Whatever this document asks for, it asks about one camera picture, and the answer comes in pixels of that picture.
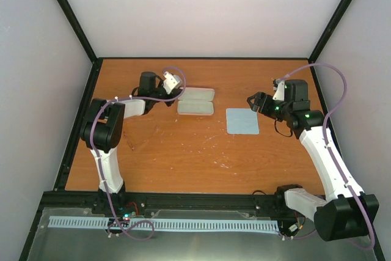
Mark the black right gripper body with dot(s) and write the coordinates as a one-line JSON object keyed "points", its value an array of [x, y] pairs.
{"points": [[277, 113]]}

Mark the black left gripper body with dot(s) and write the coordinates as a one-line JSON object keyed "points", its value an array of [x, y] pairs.
{"points": [[171, 95]]}

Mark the light blue cleaning cloth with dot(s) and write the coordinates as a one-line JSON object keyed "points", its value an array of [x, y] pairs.
{"points": [[241, 121]]}

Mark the pink glasses case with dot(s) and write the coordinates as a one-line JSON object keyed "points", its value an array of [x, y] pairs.
{"points": [[196, 101]]}

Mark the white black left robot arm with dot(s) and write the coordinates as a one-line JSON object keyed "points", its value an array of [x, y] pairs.
{"points": [[102, 126]]}

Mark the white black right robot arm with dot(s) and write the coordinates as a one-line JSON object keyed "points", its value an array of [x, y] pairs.
{"points": [[346, 211]]}

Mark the clear plastic front sheet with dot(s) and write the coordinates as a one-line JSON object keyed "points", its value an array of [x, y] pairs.
{"points": [[143, 242]]}

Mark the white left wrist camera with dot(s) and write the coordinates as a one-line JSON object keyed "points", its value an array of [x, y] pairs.
{"points": [[171, 82]]}

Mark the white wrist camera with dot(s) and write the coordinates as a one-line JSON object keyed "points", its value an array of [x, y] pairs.
{"points": [[171, 82], [279, 89]]}

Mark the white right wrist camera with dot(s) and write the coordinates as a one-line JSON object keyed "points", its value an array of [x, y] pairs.
{"points": [[279, 89]]}

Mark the thin red frame sunglasses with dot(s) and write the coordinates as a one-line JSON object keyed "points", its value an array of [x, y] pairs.
{"points": [[138, 130]]}

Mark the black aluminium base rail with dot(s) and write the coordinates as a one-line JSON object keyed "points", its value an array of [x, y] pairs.
{"points": [[144, 204]]}

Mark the light blue slotted cable duct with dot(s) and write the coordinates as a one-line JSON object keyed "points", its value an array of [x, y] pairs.
{"points": [[169, 225]]}

